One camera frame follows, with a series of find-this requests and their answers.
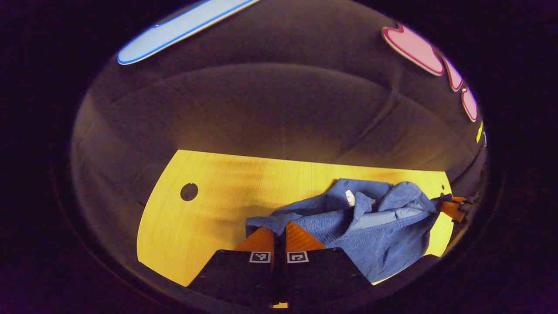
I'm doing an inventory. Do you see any black backdrop cloth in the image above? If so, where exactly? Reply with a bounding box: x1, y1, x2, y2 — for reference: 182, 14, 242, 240
71, 0, 490, 273

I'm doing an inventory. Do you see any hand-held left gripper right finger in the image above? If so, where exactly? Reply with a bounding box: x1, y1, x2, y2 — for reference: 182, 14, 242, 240
281, 221, 372, 307

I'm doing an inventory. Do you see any blue button-up shirt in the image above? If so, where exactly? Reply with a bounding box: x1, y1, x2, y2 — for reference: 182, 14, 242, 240
245, 178, 455, 284

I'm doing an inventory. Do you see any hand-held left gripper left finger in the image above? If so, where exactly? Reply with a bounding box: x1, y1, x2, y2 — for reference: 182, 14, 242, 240
187, 226, 280, 307

